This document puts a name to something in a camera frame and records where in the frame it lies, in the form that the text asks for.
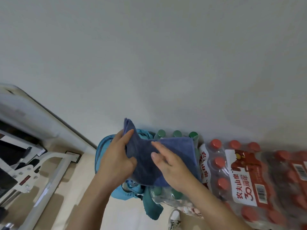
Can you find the person's right hand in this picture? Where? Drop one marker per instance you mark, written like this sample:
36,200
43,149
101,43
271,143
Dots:
175,170

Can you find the person's left hand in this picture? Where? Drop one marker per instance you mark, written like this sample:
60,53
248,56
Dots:
115,162

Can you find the light blue backpack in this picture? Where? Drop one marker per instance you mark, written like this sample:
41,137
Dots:
100,150

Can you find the grey-blue towel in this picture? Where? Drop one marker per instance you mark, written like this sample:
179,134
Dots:
146,165

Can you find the person's left forearm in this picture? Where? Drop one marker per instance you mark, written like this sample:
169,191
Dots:
88,206

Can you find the person's right forearm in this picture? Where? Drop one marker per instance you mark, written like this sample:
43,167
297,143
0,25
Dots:
215,208

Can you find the white and black sneaker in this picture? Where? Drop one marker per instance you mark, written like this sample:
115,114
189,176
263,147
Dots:
174,219

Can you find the stack of water bottle packs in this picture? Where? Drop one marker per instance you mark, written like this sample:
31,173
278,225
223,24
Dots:
251,184

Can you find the white leg machine frame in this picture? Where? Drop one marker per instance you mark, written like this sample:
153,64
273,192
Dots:
48,179

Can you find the white panel leaning on wall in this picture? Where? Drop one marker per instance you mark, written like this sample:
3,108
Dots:
36,117

